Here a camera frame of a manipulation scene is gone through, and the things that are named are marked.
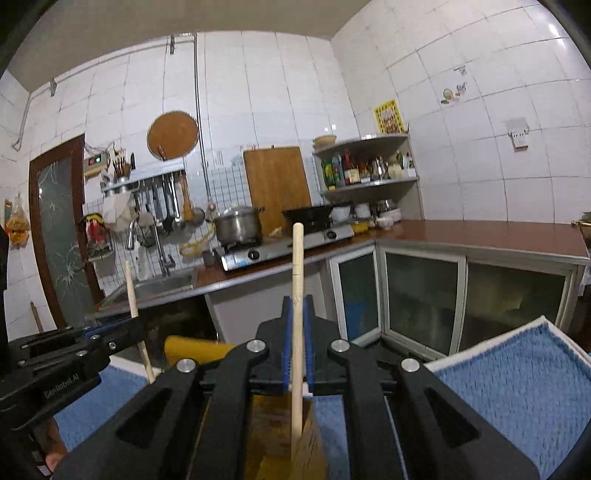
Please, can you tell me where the steel faucet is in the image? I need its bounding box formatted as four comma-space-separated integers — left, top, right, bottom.
127, 217, 177, 278

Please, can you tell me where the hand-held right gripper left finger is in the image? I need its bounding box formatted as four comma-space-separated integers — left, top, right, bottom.
53, 295, 296, 480

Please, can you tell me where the blue towel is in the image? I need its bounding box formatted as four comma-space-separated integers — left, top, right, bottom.
53, 315, 591, 480

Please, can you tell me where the steel corner shelf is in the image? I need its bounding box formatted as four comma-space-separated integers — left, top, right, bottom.
312, 133, 423, 222

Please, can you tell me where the wall tile decal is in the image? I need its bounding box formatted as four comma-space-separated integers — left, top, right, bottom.
440, 82, 468, 105

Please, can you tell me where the white wall socket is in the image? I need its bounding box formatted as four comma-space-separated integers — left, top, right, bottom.
505, 117, 530, 151

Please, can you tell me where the stack of white bowls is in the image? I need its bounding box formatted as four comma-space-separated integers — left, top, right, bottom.
330, 199, 402, 230

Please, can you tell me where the steel gas stove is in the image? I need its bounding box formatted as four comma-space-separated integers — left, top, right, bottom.
212, 224, 355, 272

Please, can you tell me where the rectangular wooden cutting board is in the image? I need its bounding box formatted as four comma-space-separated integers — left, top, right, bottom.
243, 146, 313, 222

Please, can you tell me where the yellow wall poster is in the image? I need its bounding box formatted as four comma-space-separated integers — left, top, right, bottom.
373, 99, 406, 136

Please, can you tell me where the steel cooking pot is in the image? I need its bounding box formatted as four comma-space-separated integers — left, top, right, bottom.
213, 206, 265, 246

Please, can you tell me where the yellow gas hose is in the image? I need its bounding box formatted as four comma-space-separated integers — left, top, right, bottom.
179, 222, 218, 259

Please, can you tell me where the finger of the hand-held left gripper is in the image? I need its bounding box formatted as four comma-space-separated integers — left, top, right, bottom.
7, 320, 134, 354
21, 318, 145, 370

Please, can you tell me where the glass door kitchen cabinet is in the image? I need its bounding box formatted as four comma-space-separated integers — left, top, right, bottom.
205, 240, 589, 361

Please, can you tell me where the black wok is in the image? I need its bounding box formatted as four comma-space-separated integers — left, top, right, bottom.
281, 205, 334, 230

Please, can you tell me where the white hanging cloth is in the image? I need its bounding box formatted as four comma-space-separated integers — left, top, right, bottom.
102, 194, 139, 232

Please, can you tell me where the orange hanging bag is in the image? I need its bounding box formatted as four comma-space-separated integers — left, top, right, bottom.
4, 194, 31, 247

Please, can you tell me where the row of condiment bottles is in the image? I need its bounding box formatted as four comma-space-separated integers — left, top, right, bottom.
321, 150, 417, 191

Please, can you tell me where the red plastic bag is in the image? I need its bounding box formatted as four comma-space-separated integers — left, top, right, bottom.
78, 212, 116, 264

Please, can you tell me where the beige wall switch box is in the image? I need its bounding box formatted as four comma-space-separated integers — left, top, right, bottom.
83, 154, 112, 176

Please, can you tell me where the yellow utensil holder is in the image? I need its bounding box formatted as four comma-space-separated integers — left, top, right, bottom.
164, 335, 329, 480

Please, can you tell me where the grey wall pipe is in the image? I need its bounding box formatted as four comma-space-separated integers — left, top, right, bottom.
11, 32, 214, 208

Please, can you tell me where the steel sink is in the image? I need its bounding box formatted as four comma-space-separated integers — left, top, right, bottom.
99, 270, 197, 308

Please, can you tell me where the person's left hand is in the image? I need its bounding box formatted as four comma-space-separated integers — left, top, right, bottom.
44, 418, 70, 469

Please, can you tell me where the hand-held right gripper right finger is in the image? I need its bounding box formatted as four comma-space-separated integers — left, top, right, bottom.
302, 295, 541, 480

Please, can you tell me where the wooden framed glass door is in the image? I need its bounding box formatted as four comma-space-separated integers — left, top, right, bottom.
28, 134, 105, 328

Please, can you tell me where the row of hanging steel utensils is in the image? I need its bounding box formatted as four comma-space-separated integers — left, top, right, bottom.
134, 173, 206, 234

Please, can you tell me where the round wooden board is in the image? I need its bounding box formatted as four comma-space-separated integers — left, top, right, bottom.
147, 111, 200, 161

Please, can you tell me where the steel wall utensil rack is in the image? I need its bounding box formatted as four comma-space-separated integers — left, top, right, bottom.
100, 157, 186, 193

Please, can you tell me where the wooden chopstick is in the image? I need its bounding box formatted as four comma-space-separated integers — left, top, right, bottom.
290, 223, 306, 464
124, 261, 156, 385

